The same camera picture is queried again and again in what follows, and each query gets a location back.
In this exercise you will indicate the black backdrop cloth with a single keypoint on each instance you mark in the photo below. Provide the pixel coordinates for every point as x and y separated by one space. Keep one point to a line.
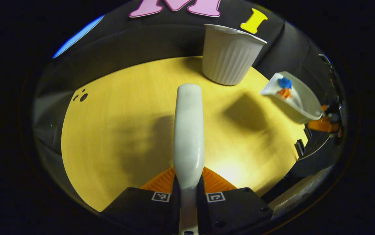
141 39

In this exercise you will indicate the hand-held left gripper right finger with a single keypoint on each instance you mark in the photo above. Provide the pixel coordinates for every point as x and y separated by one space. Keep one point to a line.
236 215

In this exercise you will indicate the small grey broom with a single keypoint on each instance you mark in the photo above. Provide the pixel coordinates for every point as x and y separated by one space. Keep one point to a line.
189 130

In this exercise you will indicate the metal backdrop clip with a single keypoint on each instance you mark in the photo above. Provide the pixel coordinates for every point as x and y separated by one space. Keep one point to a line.
325 59

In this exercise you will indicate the blue paper trash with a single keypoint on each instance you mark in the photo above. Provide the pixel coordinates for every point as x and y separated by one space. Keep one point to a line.
285 82

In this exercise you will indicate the orange paper trash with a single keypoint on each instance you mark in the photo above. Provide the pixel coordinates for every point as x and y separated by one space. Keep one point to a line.
285 93

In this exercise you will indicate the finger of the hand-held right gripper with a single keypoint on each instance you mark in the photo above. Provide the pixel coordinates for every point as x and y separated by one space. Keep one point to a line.
322 125
325 108

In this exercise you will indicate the pale plastic cover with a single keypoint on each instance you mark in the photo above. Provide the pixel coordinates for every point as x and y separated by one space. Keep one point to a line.
298 192

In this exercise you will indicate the grey plastic dustpan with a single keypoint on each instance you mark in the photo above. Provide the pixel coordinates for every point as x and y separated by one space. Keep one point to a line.
304 104

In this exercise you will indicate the white ribbed garbage bin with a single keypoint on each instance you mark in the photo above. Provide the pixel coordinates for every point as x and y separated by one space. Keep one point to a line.
229 55

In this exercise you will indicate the wooden desktop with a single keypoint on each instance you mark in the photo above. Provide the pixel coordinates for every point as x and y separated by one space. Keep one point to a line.
125 104

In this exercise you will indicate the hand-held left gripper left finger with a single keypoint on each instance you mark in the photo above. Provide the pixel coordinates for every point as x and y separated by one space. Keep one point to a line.
141 212

